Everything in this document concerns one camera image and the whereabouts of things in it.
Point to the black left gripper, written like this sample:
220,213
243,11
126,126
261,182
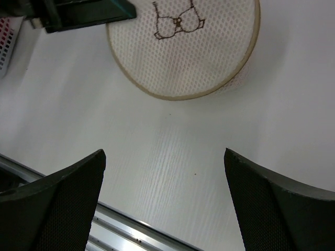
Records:
63,15

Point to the white plastic basket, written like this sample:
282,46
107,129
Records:
10,27

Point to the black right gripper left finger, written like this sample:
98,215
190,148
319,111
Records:
54,212

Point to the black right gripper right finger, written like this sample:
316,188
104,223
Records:
275,212

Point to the round beige mesh laundry bag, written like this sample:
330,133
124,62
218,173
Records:
180,50

